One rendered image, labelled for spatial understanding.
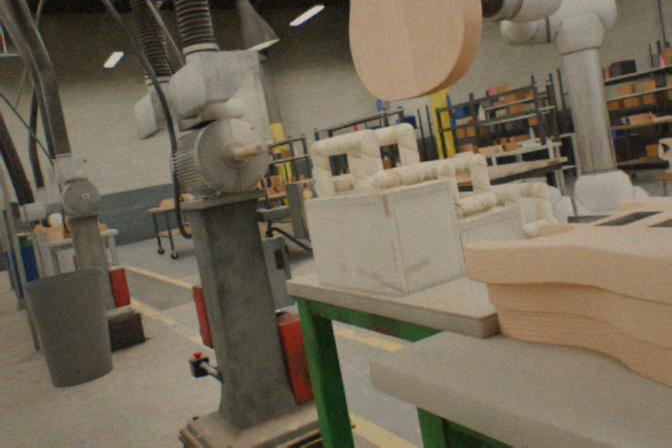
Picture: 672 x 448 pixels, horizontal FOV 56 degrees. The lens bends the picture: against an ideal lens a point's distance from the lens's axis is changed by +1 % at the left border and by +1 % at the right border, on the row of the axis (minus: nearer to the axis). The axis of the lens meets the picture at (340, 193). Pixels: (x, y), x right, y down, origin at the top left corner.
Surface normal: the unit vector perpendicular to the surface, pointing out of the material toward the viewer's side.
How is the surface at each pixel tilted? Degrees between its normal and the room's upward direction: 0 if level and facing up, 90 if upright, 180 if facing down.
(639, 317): 90
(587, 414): 0
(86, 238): 90
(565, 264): 90
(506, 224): 90
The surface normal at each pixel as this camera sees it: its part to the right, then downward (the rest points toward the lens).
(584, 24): -0.12, 0.18
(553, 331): -0.62, 0.15
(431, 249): 0.53, -0.05
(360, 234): -0.83, 0.18
